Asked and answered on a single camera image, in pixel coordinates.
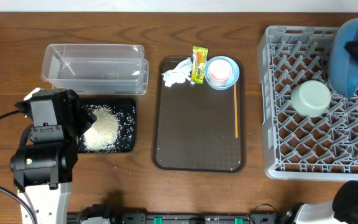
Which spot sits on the pink cup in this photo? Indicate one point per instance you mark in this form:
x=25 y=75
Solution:
x=219 y=72

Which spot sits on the mint green bowl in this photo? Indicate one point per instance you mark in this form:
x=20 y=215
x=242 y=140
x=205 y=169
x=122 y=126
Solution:
x=311 y=98

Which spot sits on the black waste tray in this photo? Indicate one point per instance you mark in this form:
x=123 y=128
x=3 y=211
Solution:
x=126 y=140

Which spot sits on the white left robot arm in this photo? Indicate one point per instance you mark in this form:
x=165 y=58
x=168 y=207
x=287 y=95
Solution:
x=48 y=150

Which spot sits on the dark blue plate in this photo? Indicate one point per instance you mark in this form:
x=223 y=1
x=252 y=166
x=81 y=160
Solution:
x=343 y=69

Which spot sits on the wooden chopstick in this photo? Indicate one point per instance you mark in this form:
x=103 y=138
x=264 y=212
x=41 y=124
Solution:
x=236 y=112

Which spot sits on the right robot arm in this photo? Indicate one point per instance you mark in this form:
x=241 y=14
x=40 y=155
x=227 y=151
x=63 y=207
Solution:
x=344 y=207

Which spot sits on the yellow snack wrapper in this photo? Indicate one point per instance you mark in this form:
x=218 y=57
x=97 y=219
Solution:
x=199 y=61

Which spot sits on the pile of white rice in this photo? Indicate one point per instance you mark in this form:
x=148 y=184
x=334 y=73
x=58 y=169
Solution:
x=102 y=129

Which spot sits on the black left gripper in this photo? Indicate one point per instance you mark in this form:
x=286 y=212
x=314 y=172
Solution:
x=79 y=116

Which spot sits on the grey dishwasher rack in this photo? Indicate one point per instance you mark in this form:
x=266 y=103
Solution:
x=298 y=147

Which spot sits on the clear plastic bin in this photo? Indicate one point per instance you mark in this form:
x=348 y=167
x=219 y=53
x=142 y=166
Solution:
x=97 y=69

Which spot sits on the brown serving tray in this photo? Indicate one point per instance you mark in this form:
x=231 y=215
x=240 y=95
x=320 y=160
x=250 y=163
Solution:
x=194 y=127

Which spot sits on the crumpled white napkin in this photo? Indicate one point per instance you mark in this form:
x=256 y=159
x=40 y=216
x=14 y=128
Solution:
x=180 y=74

